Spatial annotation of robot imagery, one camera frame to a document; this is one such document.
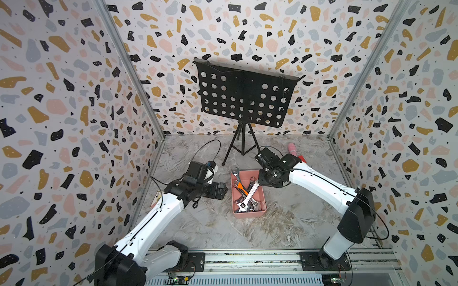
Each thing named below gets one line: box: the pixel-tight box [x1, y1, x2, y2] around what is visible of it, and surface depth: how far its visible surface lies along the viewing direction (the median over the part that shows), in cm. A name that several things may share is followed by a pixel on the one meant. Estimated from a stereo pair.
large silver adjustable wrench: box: [236, 180, 260, 213], surface depth 89 cm
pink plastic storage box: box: [230, 169, 268, 219], surface depth 90 cm
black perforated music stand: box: [193, 58, 306, 166], surface depth 78 cm
